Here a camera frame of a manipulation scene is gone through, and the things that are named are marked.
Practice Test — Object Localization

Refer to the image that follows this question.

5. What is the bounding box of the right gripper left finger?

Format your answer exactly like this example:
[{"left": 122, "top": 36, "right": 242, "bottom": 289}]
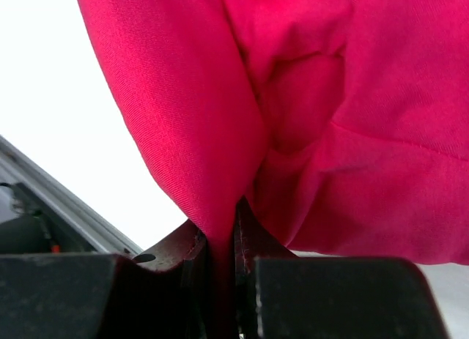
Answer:
[{"left": 1, "top": 222, "right": 206, "bottom": 338}]

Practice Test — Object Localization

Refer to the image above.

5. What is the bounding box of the pink t-shirt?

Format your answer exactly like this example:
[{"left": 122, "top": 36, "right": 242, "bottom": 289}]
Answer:
[{"left": 78, "top": 0, "right": 468, "bottom": 338}]

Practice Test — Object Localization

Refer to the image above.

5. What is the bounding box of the aluminium mounting rail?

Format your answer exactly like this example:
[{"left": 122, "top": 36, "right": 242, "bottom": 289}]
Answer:
[{"left": 1, "top": 138, "right": 143, "bottom": 256}]

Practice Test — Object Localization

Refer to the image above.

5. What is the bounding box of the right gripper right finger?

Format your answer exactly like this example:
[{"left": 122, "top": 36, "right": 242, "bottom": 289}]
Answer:
[{"left": 234, "top": 200, "right": 448, "bottom": 339}]

